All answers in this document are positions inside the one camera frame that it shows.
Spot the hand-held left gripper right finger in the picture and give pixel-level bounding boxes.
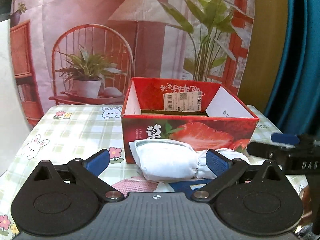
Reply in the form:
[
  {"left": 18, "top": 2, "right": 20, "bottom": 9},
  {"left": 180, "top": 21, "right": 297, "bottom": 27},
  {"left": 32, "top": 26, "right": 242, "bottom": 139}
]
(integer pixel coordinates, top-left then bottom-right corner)
[{"left": 191, "top": 149, "right": 284, "bottom": 204}]

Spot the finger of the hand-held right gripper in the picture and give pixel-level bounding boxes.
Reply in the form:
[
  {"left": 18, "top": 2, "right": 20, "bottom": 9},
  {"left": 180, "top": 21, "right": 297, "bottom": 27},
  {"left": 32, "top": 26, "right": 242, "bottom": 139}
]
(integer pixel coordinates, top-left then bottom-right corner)
[
  {"left": 271, "top": 133, "right": 304, "bottom": 146},
  {"left": 247, "top": 142, "right": 284, "bottom": 160}
]

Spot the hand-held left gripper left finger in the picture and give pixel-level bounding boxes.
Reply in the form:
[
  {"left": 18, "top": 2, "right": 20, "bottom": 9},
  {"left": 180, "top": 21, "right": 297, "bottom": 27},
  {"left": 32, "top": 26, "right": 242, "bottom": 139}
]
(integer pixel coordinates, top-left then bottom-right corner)
[{"left": 32, "top": 149, "right": 125, "bottom": 203}]

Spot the pink ribbed cloth bundle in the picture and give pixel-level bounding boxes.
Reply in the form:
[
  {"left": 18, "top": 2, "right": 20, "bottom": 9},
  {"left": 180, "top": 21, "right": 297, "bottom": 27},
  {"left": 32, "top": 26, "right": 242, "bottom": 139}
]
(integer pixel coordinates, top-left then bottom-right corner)
[{"left": 111, "top": 176, "right": 160, "bottom": 194}]

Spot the red strawberry print cardboard box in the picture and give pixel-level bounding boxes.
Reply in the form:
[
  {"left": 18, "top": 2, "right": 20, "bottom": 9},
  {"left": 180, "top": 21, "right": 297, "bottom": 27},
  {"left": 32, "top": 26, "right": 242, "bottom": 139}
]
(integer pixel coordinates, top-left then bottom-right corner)
[{"left": 121, "top": 77, "right": 259, "bottom": 164}]

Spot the white cloth bundle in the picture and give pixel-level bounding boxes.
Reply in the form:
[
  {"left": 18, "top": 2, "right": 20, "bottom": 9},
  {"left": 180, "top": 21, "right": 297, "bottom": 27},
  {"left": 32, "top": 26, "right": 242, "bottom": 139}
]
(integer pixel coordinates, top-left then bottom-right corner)
[{"left": 129, "top": 139, "right": 249, "bottom": 182}]

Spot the checked bunny print tablecloth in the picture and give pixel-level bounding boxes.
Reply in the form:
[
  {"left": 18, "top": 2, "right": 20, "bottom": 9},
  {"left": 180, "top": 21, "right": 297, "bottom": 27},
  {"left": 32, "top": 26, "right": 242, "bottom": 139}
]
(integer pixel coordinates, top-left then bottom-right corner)
[{"left": 0, "top": 104, "right": 310, "bottom": 240}]

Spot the blue cloth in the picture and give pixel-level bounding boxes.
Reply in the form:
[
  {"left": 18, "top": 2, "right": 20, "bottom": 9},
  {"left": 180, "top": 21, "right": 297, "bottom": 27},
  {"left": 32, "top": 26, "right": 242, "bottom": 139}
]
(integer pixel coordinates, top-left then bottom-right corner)
[{"left": 156, "top": 179, "right": 209, "bottom": 194}]

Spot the teal curtain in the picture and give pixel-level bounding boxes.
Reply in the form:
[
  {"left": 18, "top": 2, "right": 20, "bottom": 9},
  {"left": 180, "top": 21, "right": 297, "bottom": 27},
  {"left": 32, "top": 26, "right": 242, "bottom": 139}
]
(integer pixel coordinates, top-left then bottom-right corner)
[{"left": 262, "top": 0, "right": 320, "bottom": 140}]

